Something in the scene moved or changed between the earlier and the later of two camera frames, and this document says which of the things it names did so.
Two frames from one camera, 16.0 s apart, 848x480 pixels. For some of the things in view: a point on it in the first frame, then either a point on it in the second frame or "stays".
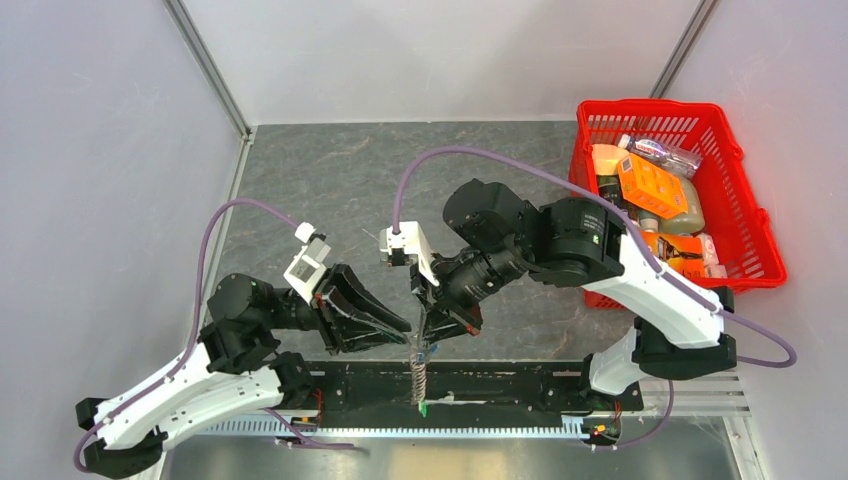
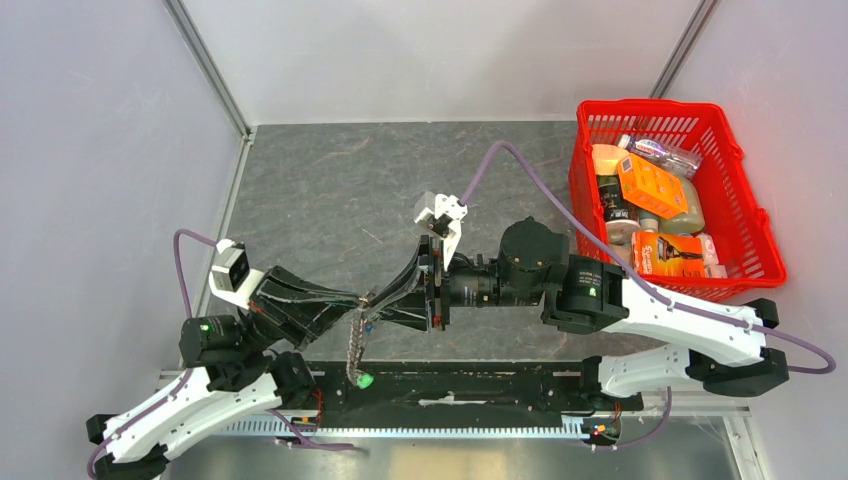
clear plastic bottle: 681,162 stays
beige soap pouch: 690,222 stays
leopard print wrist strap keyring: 418,371 -> 357,343
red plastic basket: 740,228 stays
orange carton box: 652,188 stays
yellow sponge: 606,158 stays
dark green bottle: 609,187 stays
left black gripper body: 330,314 -> 274,316
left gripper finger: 357,335 -> 315,318
